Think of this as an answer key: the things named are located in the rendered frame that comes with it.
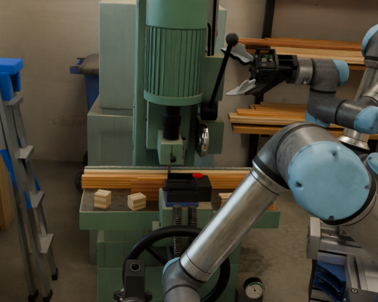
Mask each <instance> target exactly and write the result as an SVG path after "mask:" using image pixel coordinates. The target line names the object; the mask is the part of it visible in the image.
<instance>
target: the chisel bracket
mask: <svg viewBox="0 0 378 302"><path fill-rule="evenodd" d="M157 150H158V157H159V162H160V165H182V159H183V158H184V156H183V150H184V145H183V142H182V139H181V136H180V134H179V138H178V139H176V140H168V139H165V138H163V130H162V129H159V130H158V141H157ZM171 153H172V154H173V155H174V156H175V157H176V162H174V163H172V162H171V161H170V154H171Z"/></svg>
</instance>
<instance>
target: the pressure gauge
mask: <svg viewBox="0 0 378 302"><path fill-rule="evenodd" d="M243 287H244V291H245V294H246V296H247V297H248V298H249V299H256V298H259V297H261V296H262V295H263V294H264V292H265V287H264V285H263V283H262V281H261V280H260V279H259V278H258V277H251V278H249V279H247V280H246V281H245V282H244V285H243ZM254 290H256V291H254Z"/></svg>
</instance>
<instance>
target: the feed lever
mask: <svg viewBox="0 0 378 302"><path fill-rule="evenodd" d="M238 41H239V38H238V36H237V34H235V33H229V34H228V35H227V37H226V43H227V44H228V45H227V49H226V52H225V55H224V58H223V62H222V64H221V68H220V71H219V74H218V77H217V81H216V83H215V87H214V90H213V93H212V96H211V100H210V102H209V103H207V102H203V103H202V104H201V107H200V118H201V119H202V120H216V119H217V113H218V108H217V104H216V103H214V101H215V97H216V95H217V92H218V88H219V86H220V83H221V79H222V77H223V74H224V70H225V68H226V65H227V61H228V59H229V56H230V52H231V50H232V47H233V46H235V45H236V44H237V43H238Z"/></svg>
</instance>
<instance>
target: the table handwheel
mask: <svg viewBox="0 0 378 302"><path fill-rule="evenodd" d="M201 231H202V229H201V228H198V227H195V226H189V225H172V226H165V227H162V228H159V229H156V230H154V231H152V232H150V233H148V234H147V235H145V236H143V237H142V238H141V239H140V240H139V241H137V242H136V243H135V245H134V246H133V247H132V248H131V249H130V251H129V253H128V254H127V256H126V258H125V261H124V265H123V268H122V282H123V286H124V274H125V262H126V260H128V259H137V258H138V257H139V255H140V254H141V253H142V252H143V251H144V250H145V249H146V250H147V251H148V252H149V253H150V254H151V255H152V256H154V257H155V258H156V259H157V260H158V261H159V262H160V263H162V264H163V265H164V266H165V265H166V264H167V263H168V260H169V261H170V260H172V259H174V258H177V257H179V256H177V255H175V254H174V253H173V251H174V250H173V247H167V256H168V260H167V259H166V258H164V257H163V256H162V255H161V254H159V253H158V252H157V251H156V250H155V249H154V248H153V247H152V246H151V244H153V243H155V242H156V241H159V240H161V239H164V238H167V237H173V236H187V237H193V238H196V237H197V236H198V235H199V234H200V232H201ZM229 277H230V259H229V256H228V257H227V258H226V259H225V260H224V261H223V263H222V264H221V265H220V275H219V278H218V281H217V283H216V285H215V286H214V288H213V289H212V291H211V292H210V293H209V294H208V295H207V296H206V297H204V298H203V299H201V300H200V302H216V301H217V300H218V299H219V297H220V296H221V295H222V293H223V292H224V290H225V288H226V286H227V284H228V281H229Z"/></svg>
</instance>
